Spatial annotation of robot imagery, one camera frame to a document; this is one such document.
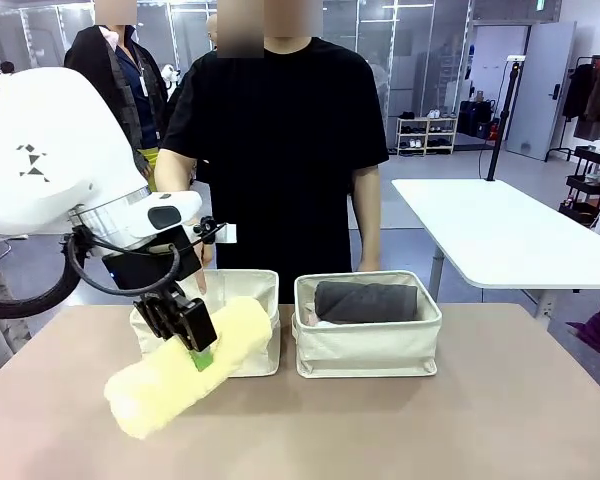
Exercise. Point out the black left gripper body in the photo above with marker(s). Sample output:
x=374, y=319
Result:
x=150, y=265

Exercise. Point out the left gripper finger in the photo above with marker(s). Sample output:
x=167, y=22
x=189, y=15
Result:
x=197, y=327
x=152, y=315

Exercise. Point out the yellow towel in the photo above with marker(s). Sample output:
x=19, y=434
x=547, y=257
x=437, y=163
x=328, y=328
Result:
x=180, y=380

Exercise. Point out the pink towel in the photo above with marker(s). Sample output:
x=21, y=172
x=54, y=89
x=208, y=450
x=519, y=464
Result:
x=312, y=316

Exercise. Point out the grey towel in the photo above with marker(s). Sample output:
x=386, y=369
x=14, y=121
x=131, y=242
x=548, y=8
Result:
x=365, y=302

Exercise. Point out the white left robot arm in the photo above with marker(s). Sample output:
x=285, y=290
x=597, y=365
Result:
x=45, y=150

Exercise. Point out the person's right forearm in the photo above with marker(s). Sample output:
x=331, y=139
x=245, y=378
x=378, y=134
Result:
x=172, y=177

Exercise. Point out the person's left forearm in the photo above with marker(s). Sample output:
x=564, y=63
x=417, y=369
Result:
x=371, y=230

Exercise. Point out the person's right hand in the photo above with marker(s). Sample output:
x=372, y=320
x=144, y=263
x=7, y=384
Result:
x=203, y=265

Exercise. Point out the person's left hand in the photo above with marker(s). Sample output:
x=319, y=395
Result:
x=370, y=265

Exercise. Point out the cream fabric basket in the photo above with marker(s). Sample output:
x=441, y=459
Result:
x=255, y=350
x=370, y=350

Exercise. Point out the grey draped cloth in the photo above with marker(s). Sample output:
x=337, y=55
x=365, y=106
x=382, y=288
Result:
x=2, y=345

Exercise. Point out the person in black t-shirt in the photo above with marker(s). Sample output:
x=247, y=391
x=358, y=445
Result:
x=280, y=150

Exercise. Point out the person in yellow apron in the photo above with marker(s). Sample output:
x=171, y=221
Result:
x=140, y=90

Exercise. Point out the bald person in black jacket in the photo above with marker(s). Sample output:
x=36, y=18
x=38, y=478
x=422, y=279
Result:
x=212, y=30

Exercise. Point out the white shoe rack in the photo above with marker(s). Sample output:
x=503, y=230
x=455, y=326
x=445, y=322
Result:
x=425, y=135

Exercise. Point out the white table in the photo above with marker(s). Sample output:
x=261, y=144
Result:
x=505, y=230

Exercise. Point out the black suitcase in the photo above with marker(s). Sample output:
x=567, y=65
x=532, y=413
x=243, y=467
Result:
x=472, y=117

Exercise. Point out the red canister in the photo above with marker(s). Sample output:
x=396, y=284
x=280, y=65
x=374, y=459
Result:
x=495, y=132

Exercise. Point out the purple cloth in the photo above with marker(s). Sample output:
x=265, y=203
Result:
x=597, y=330

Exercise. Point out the grey door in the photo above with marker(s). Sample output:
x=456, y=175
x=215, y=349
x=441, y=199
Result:
x=540, y=100

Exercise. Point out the black utility cart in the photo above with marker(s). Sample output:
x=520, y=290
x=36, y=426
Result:
x=587, y=180

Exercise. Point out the black clothes rack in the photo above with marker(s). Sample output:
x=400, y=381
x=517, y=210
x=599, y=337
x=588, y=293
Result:
x=580, y=135

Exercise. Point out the black hanging coat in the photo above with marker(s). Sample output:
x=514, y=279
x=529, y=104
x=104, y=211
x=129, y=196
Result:
x=577, y=92

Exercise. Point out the black camera pole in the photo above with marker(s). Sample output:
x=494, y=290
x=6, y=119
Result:
x=500, y=125

